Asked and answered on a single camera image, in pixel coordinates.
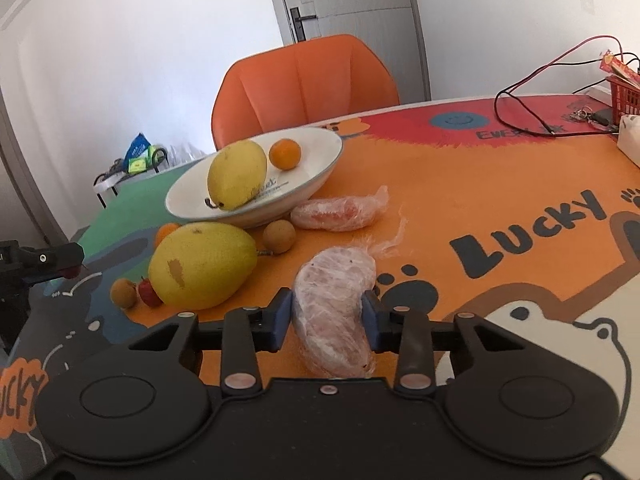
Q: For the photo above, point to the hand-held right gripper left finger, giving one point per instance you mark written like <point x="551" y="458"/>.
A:
<point x="284" y="312"/>

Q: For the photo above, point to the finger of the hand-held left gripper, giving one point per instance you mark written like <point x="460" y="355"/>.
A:
<point x="52" y="260"/>

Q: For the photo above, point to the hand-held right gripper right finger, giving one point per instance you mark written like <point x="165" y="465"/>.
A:
<point x="370" y="316"/>

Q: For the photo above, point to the plastic-wrapped pomelo segment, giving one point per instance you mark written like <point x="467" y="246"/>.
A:
<point x="332" y="305"/>
<point x="335" y="210"/>

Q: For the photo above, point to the brown longan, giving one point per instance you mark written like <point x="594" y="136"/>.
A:
<point x="123" y="294"/>
<point x="277" y="236"/>

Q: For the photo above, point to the large yellow mango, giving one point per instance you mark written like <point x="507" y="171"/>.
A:
<point x="200" y="265"/>

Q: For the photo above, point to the orange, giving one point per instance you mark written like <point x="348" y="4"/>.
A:
<point x="165" y="234"/>
<point x="285" y="154"/>

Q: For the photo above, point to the white ceramic bowl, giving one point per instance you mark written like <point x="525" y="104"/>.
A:
<point x="300" y="180"/>

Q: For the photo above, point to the black metal rack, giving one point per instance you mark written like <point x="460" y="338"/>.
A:
<point x="107" y="182"/>

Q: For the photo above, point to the small red fruit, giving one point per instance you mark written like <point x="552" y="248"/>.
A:
<point x="149" y="294"/>

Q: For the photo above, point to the green box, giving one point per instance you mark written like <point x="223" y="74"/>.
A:
<point x="136" y="164"/>

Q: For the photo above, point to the blue bag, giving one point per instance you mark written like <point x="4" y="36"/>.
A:
<point x="137" y="146"/>

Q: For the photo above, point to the small yellow mango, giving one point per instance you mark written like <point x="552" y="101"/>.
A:
<point x="235" y="175"/>

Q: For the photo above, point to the colourful printed tablecloth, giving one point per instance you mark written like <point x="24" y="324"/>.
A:
<point x="450" y="185"/>

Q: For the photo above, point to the orange chair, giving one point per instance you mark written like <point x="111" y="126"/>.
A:
<point x="305" y="85"/>

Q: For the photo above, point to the bunch of keys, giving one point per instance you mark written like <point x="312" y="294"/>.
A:
<point x="581" y="115"/>

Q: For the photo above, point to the black flat device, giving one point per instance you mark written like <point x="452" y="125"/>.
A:
<point x="605" y="117"/>

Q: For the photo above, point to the white box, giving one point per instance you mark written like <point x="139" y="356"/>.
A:
<point x="631" y="137"/>

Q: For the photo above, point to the white power strip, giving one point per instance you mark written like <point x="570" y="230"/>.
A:
<point x="597" y="93"/>

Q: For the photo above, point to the red plastic basket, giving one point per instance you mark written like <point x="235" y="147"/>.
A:
<point x="625" y="97"/>

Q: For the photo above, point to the red yellow snack packet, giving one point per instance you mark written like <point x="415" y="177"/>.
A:
<point x="620" y="66"/>

